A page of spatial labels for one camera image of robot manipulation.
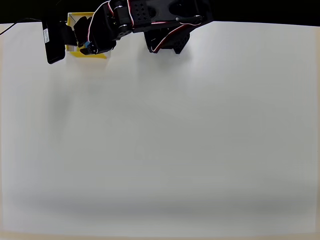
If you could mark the black webcam with white label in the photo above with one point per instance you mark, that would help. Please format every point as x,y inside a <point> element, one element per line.
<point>53,42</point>

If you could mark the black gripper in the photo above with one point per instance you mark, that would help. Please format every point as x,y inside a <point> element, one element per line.
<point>100,48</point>

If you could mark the yellow open cardboard box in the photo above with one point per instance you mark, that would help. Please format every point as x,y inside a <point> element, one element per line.
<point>75,50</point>

